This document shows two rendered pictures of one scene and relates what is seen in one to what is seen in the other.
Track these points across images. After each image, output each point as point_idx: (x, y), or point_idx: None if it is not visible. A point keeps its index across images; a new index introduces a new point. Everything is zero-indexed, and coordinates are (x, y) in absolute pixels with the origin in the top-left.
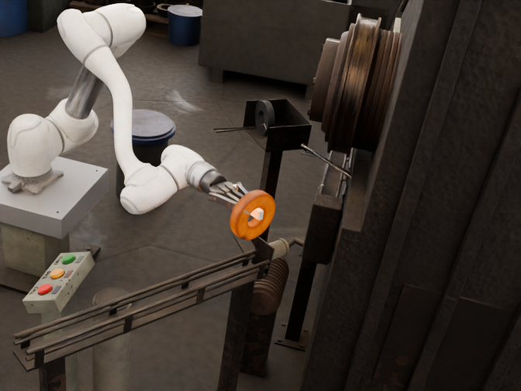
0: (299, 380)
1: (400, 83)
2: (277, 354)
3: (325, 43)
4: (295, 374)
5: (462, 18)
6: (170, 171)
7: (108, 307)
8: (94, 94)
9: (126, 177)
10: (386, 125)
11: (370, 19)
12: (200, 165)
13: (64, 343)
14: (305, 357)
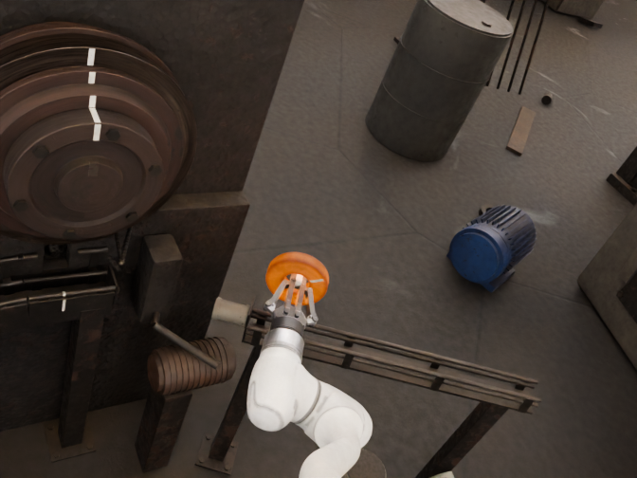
0: (135, 404)
1: (292, 33)
2: (111, 441)
3: (117, 124)
4: (129, 412)
5: None
6: (317, 380)
7: (445, 380)
8: None
9: (360, 432)
10: (233, 95)
11: (57, 40)
12: (293, 341)
13: (500, 376)
14: (95, 412)
